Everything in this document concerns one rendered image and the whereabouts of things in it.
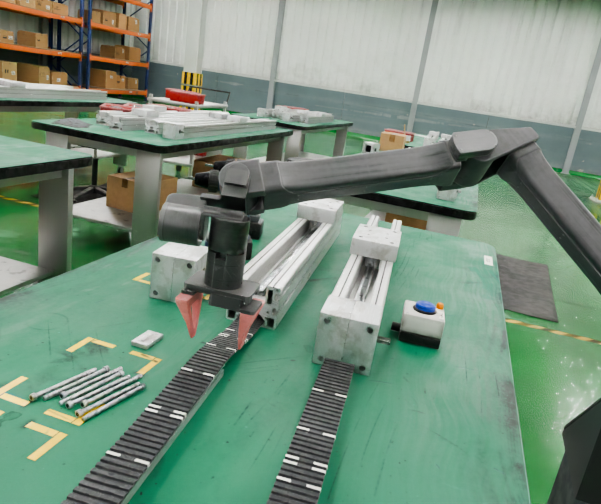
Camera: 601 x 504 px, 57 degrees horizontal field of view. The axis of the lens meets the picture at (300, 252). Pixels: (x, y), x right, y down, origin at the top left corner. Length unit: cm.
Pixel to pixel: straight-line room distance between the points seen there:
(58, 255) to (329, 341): 203
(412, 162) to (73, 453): 62
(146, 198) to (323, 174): 265
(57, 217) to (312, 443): 219
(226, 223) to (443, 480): 44
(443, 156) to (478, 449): 44
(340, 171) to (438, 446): 42
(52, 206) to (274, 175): 202
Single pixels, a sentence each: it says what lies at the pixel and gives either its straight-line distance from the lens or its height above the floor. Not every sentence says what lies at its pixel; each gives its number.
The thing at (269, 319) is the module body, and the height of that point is 79.
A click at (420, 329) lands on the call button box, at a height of 81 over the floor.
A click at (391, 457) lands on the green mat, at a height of 78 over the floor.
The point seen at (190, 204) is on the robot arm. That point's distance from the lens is 82.
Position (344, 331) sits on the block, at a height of 85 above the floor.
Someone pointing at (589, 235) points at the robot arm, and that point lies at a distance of 93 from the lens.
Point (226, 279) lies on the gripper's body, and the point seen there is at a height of 95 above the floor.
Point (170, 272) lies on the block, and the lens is 111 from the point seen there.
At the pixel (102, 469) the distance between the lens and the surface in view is 66.
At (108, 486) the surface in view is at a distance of 64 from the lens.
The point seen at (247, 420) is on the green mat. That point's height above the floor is 78.
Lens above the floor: 123
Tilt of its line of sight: 17 degrees down
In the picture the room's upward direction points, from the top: 9 degrees clockwise
